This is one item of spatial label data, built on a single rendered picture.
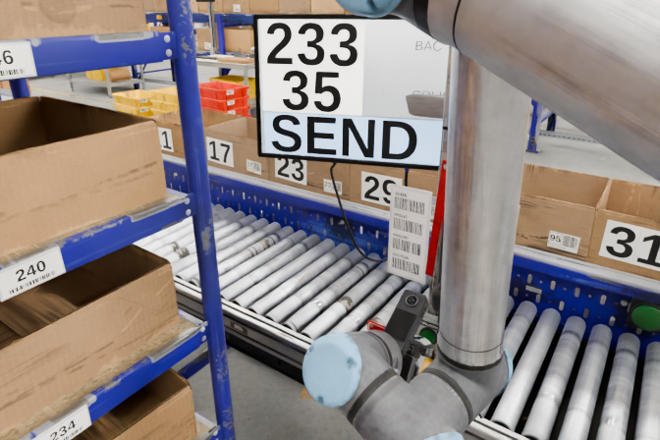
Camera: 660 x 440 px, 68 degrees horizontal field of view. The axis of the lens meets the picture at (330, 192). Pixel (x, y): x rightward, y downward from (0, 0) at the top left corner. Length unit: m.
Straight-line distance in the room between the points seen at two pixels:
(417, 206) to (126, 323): 0.54
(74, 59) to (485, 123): 0.41
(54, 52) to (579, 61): 0.44
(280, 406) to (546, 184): 1.37
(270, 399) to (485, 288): 1.72
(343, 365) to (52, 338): 0.35
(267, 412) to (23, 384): 1.62
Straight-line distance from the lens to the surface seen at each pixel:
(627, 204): 1.79
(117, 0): 0.61
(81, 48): 0.55
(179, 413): 0.83
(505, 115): 0.53
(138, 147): 0.63
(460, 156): 0.56
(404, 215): 0.96
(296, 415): 2.19
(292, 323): 1.39
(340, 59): 1.01
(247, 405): 2.25
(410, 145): 1.01
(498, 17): 0.33
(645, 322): 1.53
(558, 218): 1.52
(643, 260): 1.53
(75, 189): 0.60
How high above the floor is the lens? 1.58
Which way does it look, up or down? 22 degrees down
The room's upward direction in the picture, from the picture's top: straight up
